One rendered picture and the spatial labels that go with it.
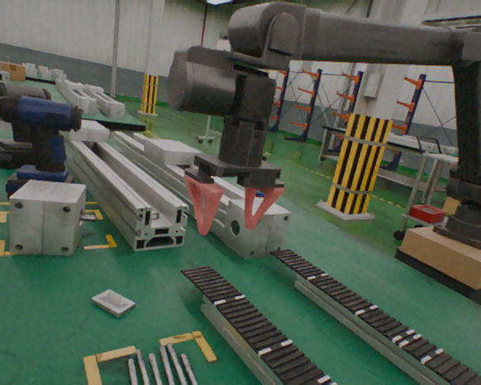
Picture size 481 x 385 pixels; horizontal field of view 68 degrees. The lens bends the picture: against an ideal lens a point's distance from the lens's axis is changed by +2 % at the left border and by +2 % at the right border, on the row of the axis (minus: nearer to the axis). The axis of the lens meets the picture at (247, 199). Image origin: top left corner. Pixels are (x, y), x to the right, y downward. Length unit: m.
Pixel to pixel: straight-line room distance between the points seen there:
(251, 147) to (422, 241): 0.62
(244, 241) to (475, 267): 0.50
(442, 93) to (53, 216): 9.07
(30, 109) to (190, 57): 0.52
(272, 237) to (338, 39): 0.39
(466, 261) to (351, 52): 0.56
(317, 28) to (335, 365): 0.42
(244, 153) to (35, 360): 0.32
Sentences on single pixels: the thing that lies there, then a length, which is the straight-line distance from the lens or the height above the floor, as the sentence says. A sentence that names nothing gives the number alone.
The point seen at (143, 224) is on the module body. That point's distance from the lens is 0.66.
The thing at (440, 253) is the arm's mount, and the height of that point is 0.82.
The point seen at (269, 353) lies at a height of 0.81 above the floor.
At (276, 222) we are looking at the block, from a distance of 0.71.
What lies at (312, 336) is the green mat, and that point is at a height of 0.78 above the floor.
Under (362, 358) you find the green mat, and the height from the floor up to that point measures 0.78.
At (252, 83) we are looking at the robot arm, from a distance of 0.42.
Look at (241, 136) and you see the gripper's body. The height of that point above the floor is 1.04.
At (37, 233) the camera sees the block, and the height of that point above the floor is 0.82.
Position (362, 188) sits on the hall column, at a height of 0.34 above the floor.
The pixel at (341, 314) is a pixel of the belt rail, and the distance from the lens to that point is 0.60.
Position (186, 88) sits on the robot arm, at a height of 1.08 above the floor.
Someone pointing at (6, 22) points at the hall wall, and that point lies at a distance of 15.60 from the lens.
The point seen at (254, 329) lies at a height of 0.81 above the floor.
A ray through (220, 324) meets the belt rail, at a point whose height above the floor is 0.79.
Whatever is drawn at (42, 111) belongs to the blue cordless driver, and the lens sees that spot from 0.85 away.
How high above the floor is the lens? 1.09
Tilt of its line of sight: 16 degrees down
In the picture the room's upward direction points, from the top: 11 degrees clockwise
